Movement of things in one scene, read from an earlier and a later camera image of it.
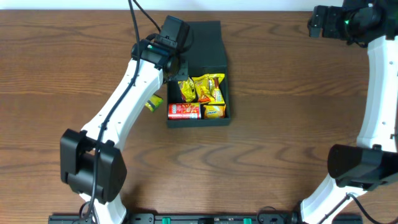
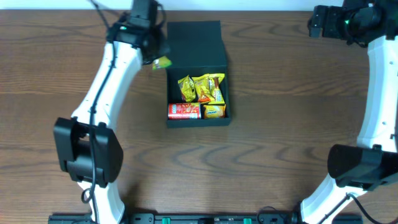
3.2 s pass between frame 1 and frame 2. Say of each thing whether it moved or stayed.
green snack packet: moved
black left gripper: moved
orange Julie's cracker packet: stayed
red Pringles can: stayed
